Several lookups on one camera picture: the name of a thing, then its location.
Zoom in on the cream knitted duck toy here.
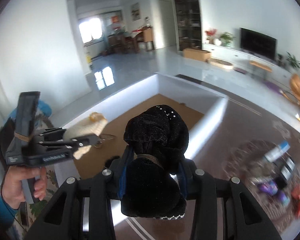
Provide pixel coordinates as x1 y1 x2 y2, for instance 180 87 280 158
63 112 108 160

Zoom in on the purple butterfly toy wand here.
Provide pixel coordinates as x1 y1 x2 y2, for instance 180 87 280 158
257 180 290 206

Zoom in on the black rectangular box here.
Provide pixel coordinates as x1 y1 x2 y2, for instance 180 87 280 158
275 157 295 183

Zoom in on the blue left sleeve forearm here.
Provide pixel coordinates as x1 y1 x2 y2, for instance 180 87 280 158
0 194 18 229

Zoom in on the white walled sorting box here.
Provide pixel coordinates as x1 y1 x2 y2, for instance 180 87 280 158
53 74 228 232

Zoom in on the person's left hand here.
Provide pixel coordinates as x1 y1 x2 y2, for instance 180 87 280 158
1 166 47 210

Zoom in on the blue white carton box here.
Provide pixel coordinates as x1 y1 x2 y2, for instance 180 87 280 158
263 141 290 163

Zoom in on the wooden dining table set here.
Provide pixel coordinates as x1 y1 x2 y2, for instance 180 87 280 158
108 27 155 53

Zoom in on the round cat scratcher pad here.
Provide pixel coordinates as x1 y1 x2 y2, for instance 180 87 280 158
207 58 234 70

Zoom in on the cardboard box on floor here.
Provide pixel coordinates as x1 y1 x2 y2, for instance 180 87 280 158
183 48 211 62

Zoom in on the purple floor mat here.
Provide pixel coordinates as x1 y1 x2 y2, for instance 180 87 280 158
263 81 283 94

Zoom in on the white tv console cabinet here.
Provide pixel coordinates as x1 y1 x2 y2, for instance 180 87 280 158
202 43 292 87

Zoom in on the small wooden bench table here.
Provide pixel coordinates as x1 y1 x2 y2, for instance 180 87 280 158
249 60 273 80

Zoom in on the green potted plant left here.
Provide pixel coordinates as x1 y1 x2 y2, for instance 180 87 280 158
219 32 235 47

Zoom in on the green potted plant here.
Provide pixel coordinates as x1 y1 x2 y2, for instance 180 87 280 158
287 52 300 70
219 32 235 47

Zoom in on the red flower vase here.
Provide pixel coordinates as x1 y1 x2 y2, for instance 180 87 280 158
205 28 217 44

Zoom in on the dark tall display cabinet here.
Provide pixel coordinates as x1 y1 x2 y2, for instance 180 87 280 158
174 0 202 51

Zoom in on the black flat screen television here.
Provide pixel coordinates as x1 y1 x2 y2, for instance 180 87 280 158
240 28 277 61

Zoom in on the green potted plant right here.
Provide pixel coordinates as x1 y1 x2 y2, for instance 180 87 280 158
287 52 300 70

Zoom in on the framed wall painting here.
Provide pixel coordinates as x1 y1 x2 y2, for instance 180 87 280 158
131 2 141 21

